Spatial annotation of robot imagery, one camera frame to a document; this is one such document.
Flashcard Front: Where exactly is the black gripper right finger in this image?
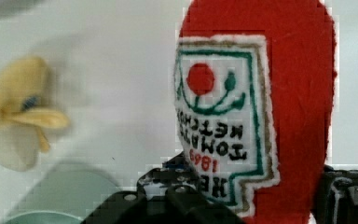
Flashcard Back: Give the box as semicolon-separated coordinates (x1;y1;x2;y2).
311;165;358;224

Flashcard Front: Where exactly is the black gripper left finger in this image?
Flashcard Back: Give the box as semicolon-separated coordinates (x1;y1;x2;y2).
80;153;245;224

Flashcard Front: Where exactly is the red plush ketchup bottle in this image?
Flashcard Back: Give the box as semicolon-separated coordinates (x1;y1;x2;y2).
173;0;337;224

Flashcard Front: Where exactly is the green metal cup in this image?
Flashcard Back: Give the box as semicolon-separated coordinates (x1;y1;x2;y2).
0;162;120;224

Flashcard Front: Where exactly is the yellow plush peeled banana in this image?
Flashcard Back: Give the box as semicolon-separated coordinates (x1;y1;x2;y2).
0;56;69;172

